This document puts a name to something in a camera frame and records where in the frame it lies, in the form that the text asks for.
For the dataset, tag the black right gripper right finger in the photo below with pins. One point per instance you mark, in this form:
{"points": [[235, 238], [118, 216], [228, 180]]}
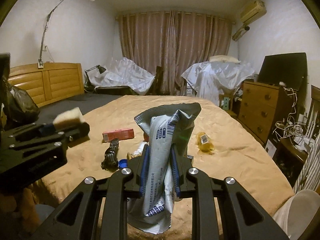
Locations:
{"points": [[220, 205]]}

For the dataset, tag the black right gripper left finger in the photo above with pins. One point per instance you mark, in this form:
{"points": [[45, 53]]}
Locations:
{"points": [[97, 209]]}

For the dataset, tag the yellow white sponge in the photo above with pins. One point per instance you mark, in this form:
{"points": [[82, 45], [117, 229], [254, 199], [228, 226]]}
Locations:
{"points": [[68, 119]]}

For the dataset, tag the blue bottle cap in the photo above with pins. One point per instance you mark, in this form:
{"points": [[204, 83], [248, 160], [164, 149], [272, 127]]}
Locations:
{"points": [[122, 163]]}

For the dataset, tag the white tissue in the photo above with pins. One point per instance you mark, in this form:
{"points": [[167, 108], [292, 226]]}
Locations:
{"points": [[139, 150]]}

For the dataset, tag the silver foil snack bag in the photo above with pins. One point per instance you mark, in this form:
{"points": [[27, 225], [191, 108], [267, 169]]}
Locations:
{"points": [[166, 125]]}

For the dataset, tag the black garbage bag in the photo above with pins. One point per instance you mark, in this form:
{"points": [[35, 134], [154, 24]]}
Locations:
{"points": [[19, 108]]}

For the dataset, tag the black crumpled wrapper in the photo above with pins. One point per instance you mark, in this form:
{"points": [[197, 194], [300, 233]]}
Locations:
{"points": [[110, 161]]}

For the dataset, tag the wooden headboard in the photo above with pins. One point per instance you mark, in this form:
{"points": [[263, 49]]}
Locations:
{"points": [[52, 83]]}

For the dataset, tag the striped cloth cover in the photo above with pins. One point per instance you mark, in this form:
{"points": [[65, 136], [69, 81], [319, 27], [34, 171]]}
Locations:
{"points": [[309, 176]]}

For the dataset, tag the yellow plastic bottle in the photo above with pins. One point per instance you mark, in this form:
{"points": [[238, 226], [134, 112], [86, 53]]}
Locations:
{"points": [[204, 142]]}

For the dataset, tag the black desk lamp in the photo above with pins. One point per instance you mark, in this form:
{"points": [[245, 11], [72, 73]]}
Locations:
{"points": [[91, 76]]}

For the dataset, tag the red carton box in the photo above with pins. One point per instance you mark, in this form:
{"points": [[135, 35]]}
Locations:
{"points": [[120, 134]]}

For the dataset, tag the red apple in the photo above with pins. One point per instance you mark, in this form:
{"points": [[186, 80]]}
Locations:
{"points": [[146, 137]]}

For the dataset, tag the wooden dresser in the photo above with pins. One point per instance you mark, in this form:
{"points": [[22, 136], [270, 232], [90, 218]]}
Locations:
{"points": [[262, 106]]}

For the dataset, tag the left white plastic cover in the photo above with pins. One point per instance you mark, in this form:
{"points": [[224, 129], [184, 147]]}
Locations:
{"points": [[124, 72]]}

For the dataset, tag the white plastic cover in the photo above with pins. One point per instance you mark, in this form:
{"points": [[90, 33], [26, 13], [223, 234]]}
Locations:
{"points": [[124, 72], [212, 79]]}

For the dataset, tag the right white plastic cover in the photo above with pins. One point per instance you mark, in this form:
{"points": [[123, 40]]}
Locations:
{"points": [[212, 79]]}

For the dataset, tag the black television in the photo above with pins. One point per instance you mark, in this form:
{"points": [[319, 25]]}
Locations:
{"points": [[287, 68]]}

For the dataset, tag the white pillow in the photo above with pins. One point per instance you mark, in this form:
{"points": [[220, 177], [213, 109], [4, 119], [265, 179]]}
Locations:
{"points": [[223, 58]]}

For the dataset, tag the pink curtain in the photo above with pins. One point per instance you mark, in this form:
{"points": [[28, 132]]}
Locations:
{"points": [[173, 40]]}

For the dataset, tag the air conditioner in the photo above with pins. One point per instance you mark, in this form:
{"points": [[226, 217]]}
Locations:
{"points": [[252, 12]]}

